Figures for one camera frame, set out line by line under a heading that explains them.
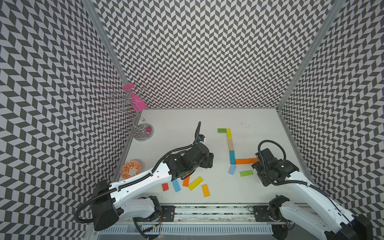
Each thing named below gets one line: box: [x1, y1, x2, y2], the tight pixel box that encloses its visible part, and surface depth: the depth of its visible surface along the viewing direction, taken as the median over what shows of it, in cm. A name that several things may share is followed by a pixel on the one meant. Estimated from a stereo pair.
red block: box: [161, 182, 169, 192], surface depth 82 cm
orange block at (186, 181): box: [182, 176, 191, 187], surface depth 84 cm
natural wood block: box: [227, 139, 234, 151], surface depth 101 cm
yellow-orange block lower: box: [201, 184, 211, 198], surface depth 83 cm
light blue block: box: [228, 164, 237, 176], surface depth 91 cm
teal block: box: [229, 150, 235, 165], surface depth 94 cm
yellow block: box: [226, 128, 233, 140], surface depth 106 cm
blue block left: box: [171, 179, 181, 193], surface depth 84 cm
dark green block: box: [217, 128, 227, 133], surface depth 107 cm
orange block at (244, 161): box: [235, 158, 250, 165], surface depth 91 cm
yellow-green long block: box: [188, 176, 204, 191], surface depth 84 cm
